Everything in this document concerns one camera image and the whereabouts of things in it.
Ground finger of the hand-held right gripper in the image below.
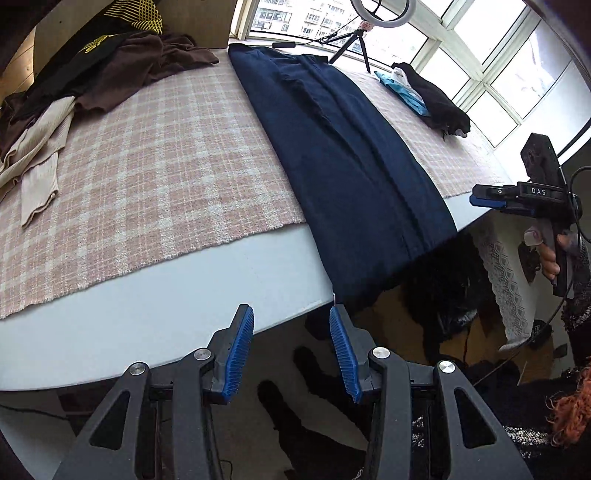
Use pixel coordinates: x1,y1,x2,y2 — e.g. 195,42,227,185
470,184,536,215

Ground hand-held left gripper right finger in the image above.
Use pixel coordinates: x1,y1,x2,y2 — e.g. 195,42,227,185
329,305,536,480

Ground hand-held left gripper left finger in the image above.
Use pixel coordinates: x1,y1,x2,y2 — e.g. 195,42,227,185
51,304,256,480

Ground navy blue garment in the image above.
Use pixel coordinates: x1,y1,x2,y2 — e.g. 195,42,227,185
228,44,459,309

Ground person's right forearm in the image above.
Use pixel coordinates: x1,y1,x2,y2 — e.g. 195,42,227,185
561,226,591,334

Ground person's right hand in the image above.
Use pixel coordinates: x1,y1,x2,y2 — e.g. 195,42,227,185
523,225,562,283

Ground white lace cloth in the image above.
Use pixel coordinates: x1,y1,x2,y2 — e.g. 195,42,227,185
475,220,539,352

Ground light blue cloth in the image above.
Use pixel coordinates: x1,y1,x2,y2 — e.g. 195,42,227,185
373,69,431,117

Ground pink plaid blanket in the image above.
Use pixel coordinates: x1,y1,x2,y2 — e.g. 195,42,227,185
0,58,509,320

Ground black tripod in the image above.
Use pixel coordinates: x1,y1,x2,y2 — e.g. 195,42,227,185
329,27,373,75

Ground person's tweed clothing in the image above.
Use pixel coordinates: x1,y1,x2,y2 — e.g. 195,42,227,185
502,367,591,480

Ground apartment buildings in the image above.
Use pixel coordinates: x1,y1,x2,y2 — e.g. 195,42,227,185
253,0,359,40

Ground beige knit sweater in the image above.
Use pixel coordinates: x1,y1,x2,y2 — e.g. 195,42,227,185
0,96,77,228

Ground brown garment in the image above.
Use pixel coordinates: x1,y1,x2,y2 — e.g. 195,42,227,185
0,33,221,163

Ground wooden panel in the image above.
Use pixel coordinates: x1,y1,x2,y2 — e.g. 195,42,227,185
157,0,242,49

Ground black garment with yellow print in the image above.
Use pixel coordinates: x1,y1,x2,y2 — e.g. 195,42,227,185
28,0,165,101

